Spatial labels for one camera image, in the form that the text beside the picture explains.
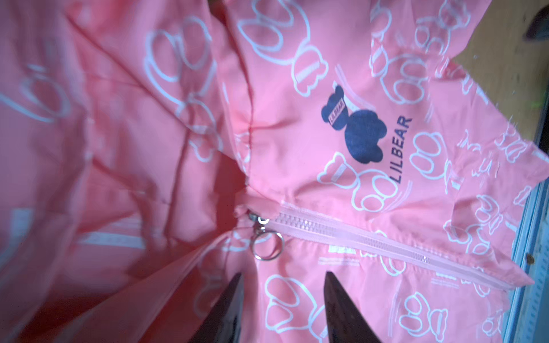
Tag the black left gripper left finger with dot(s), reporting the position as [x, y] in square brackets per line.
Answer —
[224, 322]

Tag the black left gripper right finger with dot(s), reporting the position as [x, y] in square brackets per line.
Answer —
[345, 323]

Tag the pink printed jacket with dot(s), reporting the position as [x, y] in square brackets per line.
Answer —
[152, 150]

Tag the aluminium front rail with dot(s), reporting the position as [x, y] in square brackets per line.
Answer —
[527, 318]

